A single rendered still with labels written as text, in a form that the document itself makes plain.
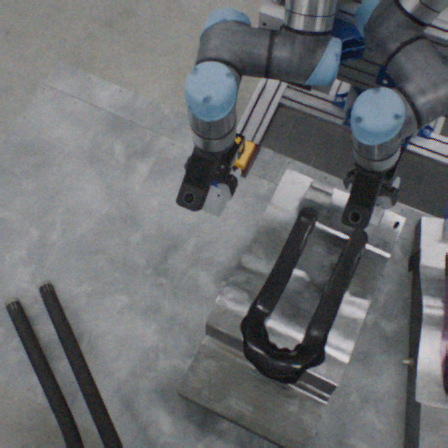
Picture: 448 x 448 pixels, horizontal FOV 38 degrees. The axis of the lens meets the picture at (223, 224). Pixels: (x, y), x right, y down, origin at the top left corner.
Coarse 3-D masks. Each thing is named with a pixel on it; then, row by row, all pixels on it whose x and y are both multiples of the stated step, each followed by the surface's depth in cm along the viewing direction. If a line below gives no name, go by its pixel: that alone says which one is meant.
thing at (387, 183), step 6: (402, 150) 113; (402, 156) 115; (396, 162) 113; (402, 162) 117; (360, 168) 109; (390, 168) 107; (396, 168) 113; (354, 174) 114; (390, 174) 113; (384, 180) 112; (390, 180) 114; (384, 186) 113; (390, 186) 113; (384, 192) 115
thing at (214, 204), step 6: (234, 162) 131; (216, 186) 127; (210, 192) 126; (216, 192) 126; (210, 198) 125; (216, 198) 125; (222, 198) 125; (204, 204) 127; (210, 204) 125; (216, 204) 125; (222, 204) 127; (204, 210) 129; (210, 210) 128; (216, 210) 126; (222, 210) 129
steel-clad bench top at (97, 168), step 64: (64, 64) 156; (64, 128) 150; (128, 128) 149; (0, 192) 144; (64, 192) 143; (128, 192) 143; (256, 192) 143; (0, 256) 138; (64, 256) 138; (128, 256) 138; (192, 256) 137; (0, 320) 133; (128, 320) 133; (192, 320) 132; (384, 320) 132; (64, 384) 128; (128, 384) 128; (384, 384) 127
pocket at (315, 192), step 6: (312, 186) 135; (318, 186) 135; (306, 192) 135; (312, 192) 136; (318, 192) 135; (324, 192) 135; (330, 192) 134; (312, 198) 135; (318, 198) 135; (324, 198) 135; (330, 198) 135; (324, 204) 134
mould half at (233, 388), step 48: (288, 192) 133; (336, 192) 132; (336, 240) 129; (384, 240) 128; (240, 288) 122; (288, 288) 124; (240, 336) 118; (288, 336) 117; (336, 336) 118; (192, 384) 122; (240, 384) 122; (288, 384) 121; (336, 384) 114; (288, 432) 118
